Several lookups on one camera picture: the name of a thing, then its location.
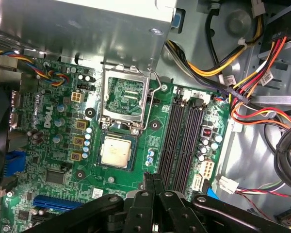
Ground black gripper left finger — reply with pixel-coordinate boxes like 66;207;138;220
24;171;155;233

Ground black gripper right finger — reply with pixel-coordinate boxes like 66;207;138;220
154;173;291;233

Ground silver topped CPU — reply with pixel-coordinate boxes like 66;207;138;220
98;134;136;172

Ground metal socket cover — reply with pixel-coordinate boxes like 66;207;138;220
99;63;151;129

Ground wire locking lever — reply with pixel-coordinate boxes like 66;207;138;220
135;69;162;131

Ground CPU socket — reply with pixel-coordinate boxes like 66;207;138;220
94;128;141;174

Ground blue expansion slot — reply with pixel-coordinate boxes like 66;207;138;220
32;194;85;212

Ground black PC case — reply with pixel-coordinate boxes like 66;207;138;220
0;0;291;233

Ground green motherboard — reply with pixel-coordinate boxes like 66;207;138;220
0;57;230;233

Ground blue VGA port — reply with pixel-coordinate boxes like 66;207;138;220
3;150;27;177

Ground grey power supply unit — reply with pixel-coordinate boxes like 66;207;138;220
0;0;178;64

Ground light blue data cable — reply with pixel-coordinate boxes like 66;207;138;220
207;186;221;201

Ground white wire plug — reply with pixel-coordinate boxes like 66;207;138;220
218;175;240;195

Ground orange yellow red wires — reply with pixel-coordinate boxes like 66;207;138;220
230;101;291;131

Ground yellow black power wires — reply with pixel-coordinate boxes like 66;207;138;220
164;9;266;98

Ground red black power wires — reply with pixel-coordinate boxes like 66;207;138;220
229;36;288;102

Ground multicoloured fan wires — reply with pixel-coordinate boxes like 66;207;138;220
0;50;70;87

